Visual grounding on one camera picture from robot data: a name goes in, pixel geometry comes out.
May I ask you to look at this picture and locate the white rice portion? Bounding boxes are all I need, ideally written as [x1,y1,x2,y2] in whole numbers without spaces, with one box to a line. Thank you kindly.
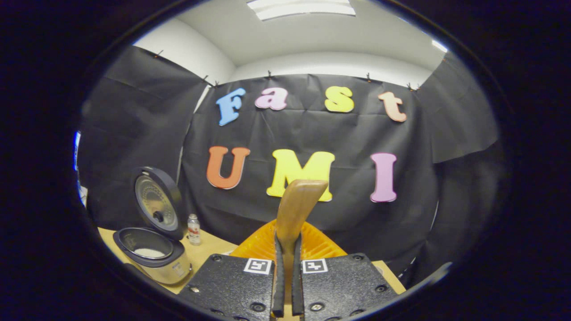
[133,247,166,259]

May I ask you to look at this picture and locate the grey rice cooker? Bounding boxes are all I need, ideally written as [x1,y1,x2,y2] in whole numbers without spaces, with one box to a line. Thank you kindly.
[112,166,193,286]

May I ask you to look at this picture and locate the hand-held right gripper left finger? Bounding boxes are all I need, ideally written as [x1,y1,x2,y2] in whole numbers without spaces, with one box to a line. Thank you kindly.
[178,218,286,321]

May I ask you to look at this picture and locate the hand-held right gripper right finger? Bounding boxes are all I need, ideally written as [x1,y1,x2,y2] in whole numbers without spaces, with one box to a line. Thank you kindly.
[292,221,400,321]

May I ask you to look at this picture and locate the small clear bottle red label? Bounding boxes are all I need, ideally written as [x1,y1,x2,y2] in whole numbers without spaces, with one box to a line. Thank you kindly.
[187,214,202,246]

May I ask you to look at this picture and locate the large ceiling light panel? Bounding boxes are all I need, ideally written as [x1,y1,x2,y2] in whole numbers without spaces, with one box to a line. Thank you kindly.
[247,0,356,21]

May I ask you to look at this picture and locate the wooden spoon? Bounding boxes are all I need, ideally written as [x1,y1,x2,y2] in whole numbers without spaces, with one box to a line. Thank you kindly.
[274,179,329,313]

